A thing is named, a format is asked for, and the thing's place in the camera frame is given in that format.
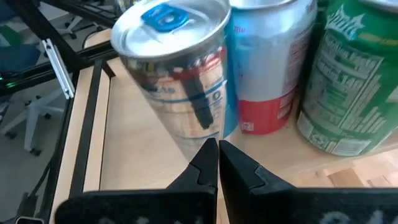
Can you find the black aluminium table frame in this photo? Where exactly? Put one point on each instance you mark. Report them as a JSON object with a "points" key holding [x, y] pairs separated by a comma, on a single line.
{"points": [[37, 28]]}

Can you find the wooden shelf with black frame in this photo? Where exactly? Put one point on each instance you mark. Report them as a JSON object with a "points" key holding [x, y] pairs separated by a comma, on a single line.
{"points": [[140, 140]]}

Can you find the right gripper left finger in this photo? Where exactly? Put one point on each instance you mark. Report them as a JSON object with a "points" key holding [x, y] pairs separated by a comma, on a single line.
{"points": [[155, 205]]}

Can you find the green Sprite can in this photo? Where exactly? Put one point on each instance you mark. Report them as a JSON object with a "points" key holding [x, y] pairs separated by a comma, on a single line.
{"points": [[351, 93]]}

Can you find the silver metal bracket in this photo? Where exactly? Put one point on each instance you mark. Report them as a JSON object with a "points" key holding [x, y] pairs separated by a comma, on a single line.
{"points": [[59, 70]]}

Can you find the white chair base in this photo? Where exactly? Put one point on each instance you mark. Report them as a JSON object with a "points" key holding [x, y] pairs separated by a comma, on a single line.
{"points": [[32, 112]]}

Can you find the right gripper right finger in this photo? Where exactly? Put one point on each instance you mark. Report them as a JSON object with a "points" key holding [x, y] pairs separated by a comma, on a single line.
{"points": [[280, 205]]}

